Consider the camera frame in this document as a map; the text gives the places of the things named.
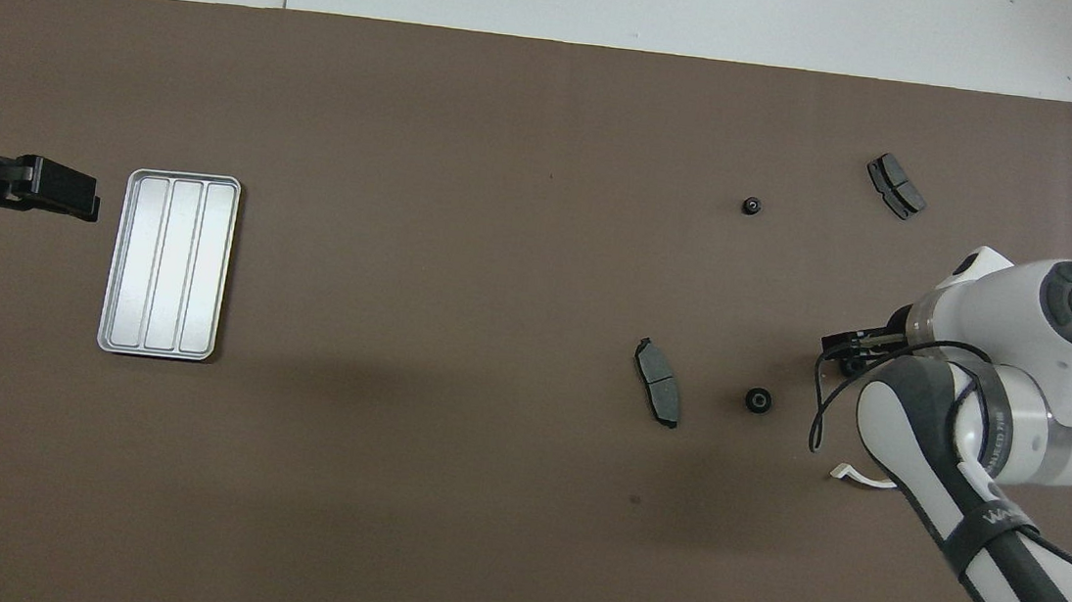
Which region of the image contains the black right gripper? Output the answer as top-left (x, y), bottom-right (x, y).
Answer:
top-left (819, 304), bottom-right (914, 377)

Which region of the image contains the silver metal tray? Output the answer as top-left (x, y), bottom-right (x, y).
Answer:
top-left (95, 165), bottom-right (243, 365)

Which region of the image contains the grey brake pad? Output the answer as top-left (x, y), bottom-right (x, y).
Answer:
top-left (862, 151), bottom-right (932, 223)
top-left (628, 337), bottom-right (688, 431)

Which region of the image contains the brown table mat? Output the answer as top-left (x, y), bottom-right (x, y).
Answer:
top-left (0, 0), bottom-right (1072, 602)

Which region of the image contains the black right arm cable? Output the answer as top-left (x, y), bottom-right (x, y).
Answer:
top-left (796, 328), bottom-right (1072, 579)

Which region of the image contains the white curved plastic bracket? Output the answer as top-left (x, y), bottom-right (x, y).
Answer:
top-left (829, 462), bottom-right (900, 491)

